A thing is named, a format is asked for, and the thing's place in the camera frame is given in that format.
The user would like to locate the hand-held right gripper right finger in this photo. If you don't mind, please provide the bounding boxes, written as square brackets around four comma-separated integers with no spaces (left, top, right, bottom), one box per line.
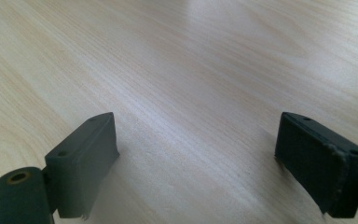
[274,111,358,218]

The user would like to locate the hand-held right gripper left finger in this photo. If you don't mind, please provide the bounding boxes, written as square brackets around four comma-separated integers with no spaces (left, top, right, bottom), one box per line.
[45,111,120,220]

